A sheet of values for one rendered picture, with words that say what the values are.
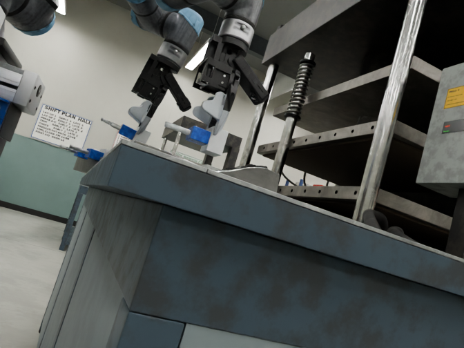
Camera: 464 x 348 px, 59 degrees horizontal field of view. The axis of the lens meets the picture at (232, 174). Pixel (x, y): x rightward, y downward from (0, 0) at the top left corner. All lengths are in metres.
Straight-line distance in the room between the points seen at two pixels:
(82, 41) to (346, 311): 8.35
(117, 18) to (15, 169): 3.44
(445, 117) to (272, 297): 1.14
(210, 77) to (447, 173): 0.78
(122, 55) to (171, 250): 8.29
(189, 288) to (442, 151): 1.13
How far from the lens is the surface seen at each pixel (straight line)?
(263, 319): 0.40
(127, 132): 1.13
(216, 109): 0.87
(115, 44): 8.66
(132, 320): 0.36
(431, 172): 1.40
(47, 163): 8.21
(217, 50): 0.92
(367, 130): 1.61
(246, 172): 1.03
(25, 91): 1.17
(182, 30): 1.16
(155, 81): 1.13
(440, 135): 1.43
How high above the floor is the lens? 0.76
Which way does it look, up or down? 8 degrees up
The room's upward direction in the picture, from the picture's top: 17 degrees clockwise
